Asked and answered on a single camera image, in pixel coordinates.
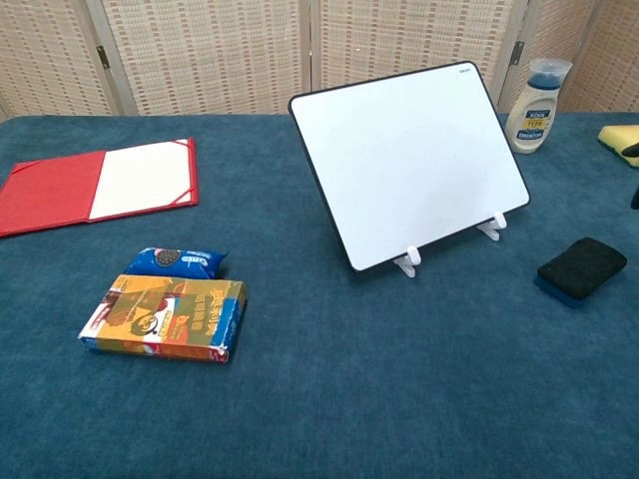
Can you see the white plastic board stand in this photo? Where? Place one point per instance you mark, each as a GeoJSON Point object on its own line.
{"type": "Point", "coordinates": [414, 257]}

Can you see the yellow sponge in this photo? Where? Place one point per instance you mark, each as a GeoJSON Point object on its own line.
{"type": "Point", "coordinates": [618, 134]}

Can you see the black eraser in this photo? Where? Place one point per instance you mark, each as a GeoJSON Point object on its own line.
{"type": "Point", "coordinates": [581, 267]}

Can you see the woven bamboo screen panel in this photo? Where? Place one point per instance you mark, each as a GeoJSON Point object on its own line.
{"type": "Point", "coordinates": [599, 35]}
{"type": "Point", "coordinates": [50, 55]}
{"type": "Point", "coordinates": [409, 40]}
{"type": "Point", "coordinates": [209, 55]}

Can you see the blue Oreo cookie packet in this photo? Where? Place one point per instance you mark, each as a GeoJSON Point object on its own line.
{"type": "Point", "coordinates": [170, 260]}

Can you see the white dry-erase board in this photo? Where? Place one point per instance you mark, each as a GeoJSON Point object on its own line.
{"type": "Point", "coordinates": [409, 164]}

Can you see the red certificate folder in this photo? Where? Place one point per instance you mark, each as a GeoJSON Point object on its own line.
{"type": "Point", "coordinates": [50, 194]}

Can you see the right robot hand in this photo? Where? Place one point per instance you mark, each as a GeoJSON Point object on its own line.
{"type": "Point", "coordinates": [634, 155]}

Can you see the metal screen hinge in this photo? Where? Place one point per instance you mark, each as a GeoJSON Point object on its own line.
{"type": "Point", "coordinates": [103, 57]}
{"type": "Point", "coordinates": [519, 51]}

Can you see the cream bottle with blue cap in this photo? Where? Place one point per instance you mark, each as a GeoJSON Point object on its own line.
{"type": "Point", "coordinates": [532, 120]}

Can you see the orange cookie box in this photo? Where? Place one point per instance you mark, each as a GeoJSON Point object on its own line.
{"type": "Point", "coordinates": [165, 317]}

